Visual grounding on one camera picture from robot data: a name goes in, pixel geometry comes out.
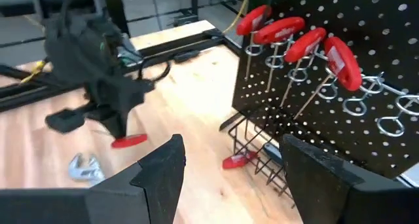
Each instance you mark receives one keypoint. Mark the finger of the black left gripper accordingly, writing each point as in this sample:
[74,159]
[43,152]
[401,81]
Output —
[140,91]
[116,124]

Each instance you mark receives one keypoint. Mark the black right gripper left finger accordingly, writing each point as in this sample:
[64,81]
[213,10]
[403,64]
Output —
[114,204]

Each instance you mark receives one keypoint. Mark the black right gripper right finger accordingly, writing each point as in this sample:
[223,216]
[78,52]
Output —
[343,204]

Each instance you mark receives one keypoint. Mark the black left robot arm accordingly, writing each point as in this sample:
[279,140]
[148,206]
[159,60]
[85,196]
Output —
[78,44]

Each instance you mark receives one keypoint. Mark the black perforated pegboard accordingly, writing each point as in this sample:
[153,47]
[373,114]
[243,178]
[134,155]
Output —
[376,30]

